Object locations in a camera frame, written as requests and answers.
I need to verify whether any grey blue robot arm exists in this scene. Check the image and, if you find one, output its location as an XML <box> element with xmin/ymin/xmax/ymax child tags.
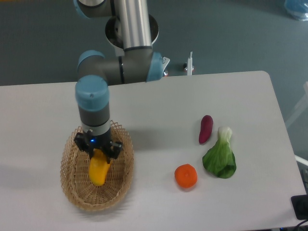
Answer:
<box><xmin>74</xmin><ymin>0</ymin><xmax>164</xmax><ymax>161</ymax></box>

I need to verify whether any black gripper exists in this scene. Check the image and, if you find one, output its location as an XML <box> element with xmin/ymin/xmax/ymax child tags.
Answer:
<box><xmin>74</xmin><ymin>129</ymin><xmax>123</xmax><ymax>164</ymax></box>

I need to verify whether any green bok choy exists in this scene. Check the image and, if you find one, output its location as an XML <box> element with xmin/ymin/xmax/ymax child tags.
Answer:
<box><xmin>202</xmin><ymin>126</ymin><xmax>237</xmax><ymax>179</ymax></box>

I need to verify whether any purple sweet potato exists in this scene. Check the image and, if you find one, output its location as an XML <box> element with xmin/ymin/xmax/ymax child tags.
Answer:
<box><xmin>199</xmin><ymin>115</ymin><xmax>214</xmax><ymax>144</ymax></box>

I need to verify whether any blue plastic bag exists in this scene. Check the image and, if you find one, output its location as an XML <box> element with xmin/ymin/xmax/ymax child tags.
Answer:
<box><xmin>284</xmin><ymin>0</ymin><xmax>308</xmax><ymax>21</ymax></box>

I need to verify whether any yellow mango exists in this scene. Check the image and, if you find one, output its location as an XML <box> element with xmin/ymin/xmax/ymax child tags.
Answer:
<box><xmin>89</xmin><ymin>149</ymin><xmax>113</xmax><ymax>186</ymax></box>

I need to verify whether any black device at table edge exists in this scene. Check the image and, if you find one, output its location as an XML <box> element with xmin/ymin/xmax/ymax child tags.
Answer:
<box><xmin>291</xmin><ymin>194</ymin><xmax>308</xmax><ymax>220</ymax></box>

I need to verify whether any woven wicker basket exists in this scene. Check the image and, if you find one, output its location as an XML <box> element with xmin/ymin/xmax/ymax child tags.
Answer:
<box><xmin>60</xmin><ymin>121</ymin><xmax>134</xmax><ymax>212</ymax></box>

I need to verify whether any orange tangerine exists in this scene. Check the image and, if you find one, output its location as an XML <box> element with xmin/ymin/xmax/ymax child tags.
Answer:
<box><xmin>174</xmin><ymin>164</ymin><xmax>198</xmax><ymax>189</ymax></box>

